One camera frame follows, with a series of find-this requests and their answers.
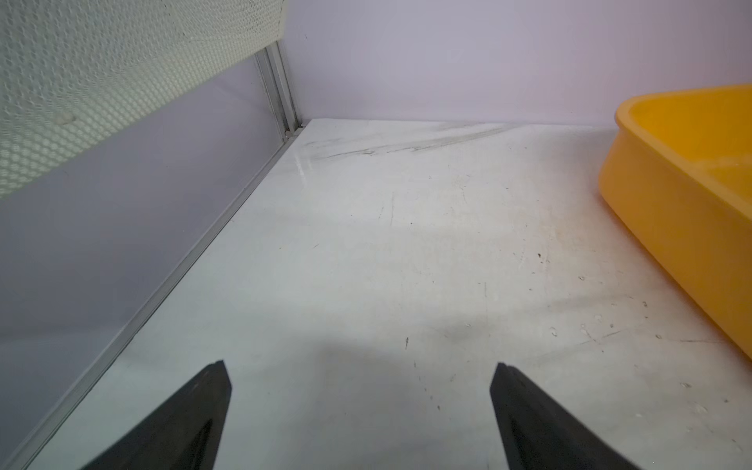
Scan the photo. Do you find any yellow plastic storage box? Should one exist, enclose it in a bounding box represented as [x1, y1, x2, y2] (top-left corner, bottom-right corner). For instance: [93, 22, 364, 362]
[598, 84, 751, 354]

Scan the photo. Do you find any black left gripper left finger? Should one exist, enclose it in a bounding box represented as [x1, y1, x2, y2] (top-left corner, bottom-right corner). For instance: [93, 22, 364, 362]
[84, 360, 232, 470]

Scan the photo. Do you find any white mesh upper shelf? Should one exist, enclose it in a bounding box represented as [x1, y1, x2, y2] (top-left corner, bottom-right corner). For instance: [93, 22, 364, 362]
[1, 0, 287, 195]

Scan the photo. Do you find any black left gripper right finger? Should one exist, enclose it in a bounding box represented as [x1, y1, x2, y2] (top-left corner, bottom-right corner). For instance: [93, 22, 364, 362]
[490, 363, 636, 469]

